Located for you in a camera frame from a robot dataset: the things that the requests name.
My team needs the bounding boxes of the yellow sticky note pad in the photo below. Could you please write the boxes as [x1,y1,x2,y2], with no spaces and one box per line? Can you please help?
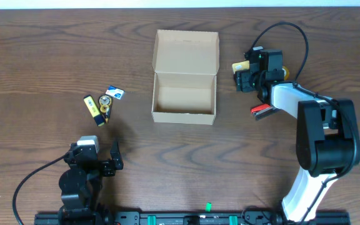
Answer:
[232,61,250,74]

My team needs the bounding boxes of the yellow adhesive tape roll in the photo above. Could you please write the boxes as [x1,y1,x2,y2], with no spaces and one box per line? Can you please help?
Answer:
[282,66,289,80]

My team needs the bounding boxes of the yellow blue highlighter marker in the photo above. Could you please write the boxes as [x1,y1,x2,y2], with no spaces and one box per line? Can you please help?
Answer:
[83,95,106,126]

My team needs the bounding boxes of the red black stapler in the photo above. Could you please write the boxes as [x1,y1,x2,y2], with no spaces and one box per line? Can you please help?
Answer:
[250,104,279,121]

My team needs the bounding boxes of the cardboard box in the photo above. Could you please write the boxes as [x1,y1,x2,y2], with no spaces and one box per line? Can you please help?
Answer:
[151,29,219,125]

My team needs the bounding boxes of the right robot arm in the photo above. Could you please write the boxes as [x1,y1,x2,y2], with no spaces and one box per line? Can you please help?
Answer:
[232,47,360,224]

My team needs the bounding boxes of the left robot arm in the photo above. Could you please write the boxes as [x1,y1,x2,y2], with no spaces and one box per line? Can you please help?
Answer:
[58,136,124,225]

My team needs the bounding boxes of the black correction tape dispenser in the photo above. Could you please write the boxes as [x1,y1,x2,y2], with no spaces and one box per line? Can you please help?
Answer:
[99,94,113,123]

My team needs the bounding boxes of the small green clip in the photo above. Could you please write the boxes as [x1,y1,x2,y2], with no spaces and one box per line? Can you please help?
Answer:
[205,202,212,213]

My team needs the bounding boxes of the black mounting rail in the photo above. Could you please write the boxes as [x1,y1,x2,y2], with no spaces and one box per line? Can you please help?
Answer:
[33,209,349,225]

